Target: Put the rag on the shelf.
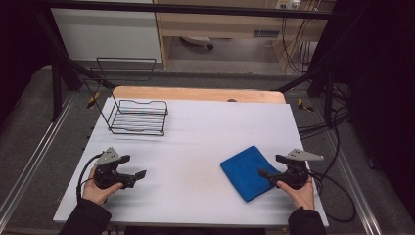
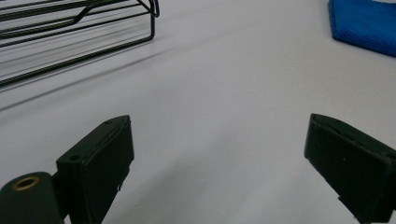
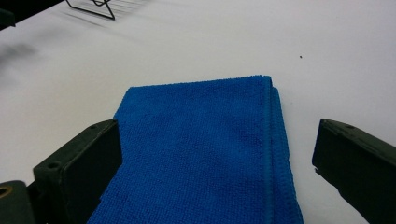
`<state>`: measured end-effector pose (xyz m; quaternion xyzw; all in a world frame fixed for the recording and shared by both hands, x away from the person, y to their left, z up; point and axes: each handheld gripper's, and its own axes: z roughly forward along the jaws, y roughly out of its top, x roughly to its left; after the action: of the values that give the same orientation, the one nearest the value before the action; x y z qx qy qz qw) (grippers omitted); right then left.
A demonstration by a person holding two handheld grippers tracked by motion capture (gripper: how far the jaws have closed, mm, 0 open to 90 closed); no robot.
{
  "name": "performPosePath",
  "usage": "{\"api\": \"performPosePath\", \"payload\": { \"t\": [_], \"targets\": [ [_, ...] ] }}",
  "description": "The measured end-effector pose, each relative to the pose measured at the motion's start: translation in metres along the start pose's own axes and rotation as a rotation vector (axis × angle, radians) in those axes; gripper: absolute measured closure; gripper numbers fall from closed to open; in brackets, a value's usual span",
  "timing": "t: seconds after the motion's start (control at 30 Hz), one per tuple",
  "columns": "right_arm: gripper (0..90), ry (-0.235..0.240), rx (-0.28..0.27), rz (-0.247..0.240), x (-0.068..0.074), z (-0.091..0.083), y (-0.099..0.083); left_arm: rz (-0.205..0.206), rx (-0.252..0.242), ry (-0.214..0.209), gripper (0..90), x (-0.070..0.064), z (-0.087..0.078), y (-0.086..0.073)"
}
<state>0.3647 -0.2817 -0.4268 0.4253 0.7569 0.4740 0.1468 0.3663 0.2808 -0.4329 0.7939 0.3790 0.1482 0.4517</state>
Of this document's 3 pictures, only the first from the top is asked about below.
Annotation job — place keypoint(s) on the white cabinet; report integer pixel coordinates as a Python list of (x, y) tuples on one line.
[(107, 36)]

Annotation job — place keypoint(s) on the wooden table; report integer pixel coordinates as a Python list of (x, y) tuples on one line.
[(195, 94)]

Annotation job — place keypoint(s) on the yellow black floor tape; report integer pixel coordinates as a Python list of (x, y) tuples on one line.
[(304, 105), (93, 100)]

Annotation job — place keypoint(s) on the aluminium floor rail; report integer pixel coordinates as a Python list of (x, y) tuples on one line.
[(355, 189), (36, 153)]

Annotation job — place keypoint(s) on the person's right hand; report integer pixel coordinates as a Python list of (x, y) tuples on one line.
[(301, 196)]

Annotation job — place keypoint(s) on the black metal frame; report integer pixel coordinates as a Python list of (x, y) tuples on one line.
[(195, 9)]

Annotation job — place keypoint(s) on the chair base with caster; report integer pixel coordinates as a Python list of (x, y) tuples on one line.
[(197, 41)]

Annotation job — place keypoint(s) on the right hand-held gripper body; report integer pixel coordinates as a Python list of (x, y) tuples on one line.
[(295, 173)]

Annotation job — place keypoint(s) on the person's left hand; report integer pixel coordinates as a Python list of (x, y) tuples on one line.
[(96, 192)]

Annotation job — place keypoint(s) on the white power strip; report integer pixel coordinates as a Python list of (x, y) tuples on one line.
[(287, 4)]

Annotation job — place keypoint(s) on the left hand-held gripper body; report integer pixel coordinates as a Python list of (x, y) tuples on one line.
[(106, 173)]

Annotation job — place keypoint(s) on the blue folded cloth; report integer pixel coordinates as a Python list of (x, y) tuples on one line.
[(244, 173)]

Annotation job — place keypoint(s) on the white table mat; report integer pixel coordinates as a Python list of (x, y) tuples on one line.
[(189, 156)]

